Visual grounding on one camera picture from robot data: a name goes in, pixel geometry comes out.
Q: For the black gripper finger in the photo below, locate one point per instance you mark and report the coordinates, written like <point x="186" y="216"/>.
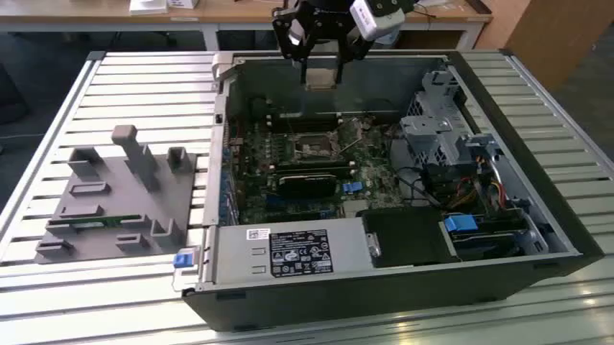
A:
<point x="287" y="52"/>
<point x="353" y="50"/>

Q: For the silver square CPU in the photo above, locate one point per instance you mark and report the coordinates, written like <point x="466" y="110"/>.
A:
<point x="321" y="77"/>

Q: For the CPU socket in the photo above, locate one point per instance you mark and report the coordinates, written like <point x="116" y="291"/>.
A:
<point x="311" y="145"/>

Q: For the black RAM slot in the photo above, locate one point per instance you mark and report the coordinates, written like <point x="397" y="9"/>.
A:
<point x="311" y="166"/>
<point x="317" y="172"/>

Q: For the small white box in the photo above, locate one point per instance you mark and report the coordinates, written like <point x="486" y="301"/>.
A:
<point x="182" y="3"/>

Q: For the silver metal drive cage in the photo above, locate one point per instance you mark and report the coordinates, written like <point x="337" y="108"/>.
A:
<point x="427" y="143"/>

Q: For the green motherboard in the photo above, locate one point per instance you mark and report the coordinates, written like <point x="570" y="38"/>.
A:
<point x="374" y="169"/>

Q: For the black graphics card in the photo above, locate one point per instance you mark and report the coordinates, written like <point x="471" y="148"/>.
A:
<point x="307" y="187"/>

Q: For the blue board connector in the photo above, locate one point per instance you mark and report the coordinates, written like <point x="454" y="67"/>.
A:
<point x="353" y="187"/>

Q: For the wooden desk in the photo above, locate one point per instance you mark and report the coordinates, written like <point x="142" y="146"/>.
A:
<point x="96" y="16"/>

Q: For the wooden cabinet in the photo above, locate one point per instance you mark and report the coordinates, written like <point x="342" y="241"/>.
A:
<point x="551" y="36"/>

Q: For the silver chipset heatsink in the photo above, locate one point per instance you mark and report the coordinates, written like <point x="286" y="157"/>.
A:
<point x="357" y="207"/>

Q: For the blue disk carrier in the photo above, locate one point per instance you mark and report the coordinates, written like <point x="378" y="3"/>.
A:
<point x="461" y="223"/>

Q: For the black plastic shroud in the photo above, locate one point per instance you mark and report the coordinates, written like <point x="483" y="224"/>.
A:
<point x="407" y="237"/>

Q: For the grey parts rack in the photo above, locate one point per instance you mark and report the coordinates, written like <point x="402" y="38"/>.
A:
<point x="120" y="201"/>

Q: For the silver power supply unit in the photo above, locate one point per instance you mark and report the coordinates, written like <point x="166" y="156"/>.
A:
<point x="239" y="251"/>

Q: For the green RAM stick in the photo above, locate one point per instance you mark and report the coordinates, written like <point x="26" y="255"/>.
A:
<point x="112" y="220"/>

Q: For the blue case latch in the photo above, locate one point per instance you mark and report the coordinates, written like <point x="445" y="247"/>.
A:
<point x="183" y="261"/>

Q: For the black open PC case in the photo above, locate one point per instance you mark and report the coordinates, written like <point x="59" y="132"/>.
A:
<point x="335" y="305"/>

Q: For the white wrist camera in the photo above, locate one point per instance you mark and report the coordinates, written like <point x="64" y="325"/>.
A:
<point x="379" y="23"/>

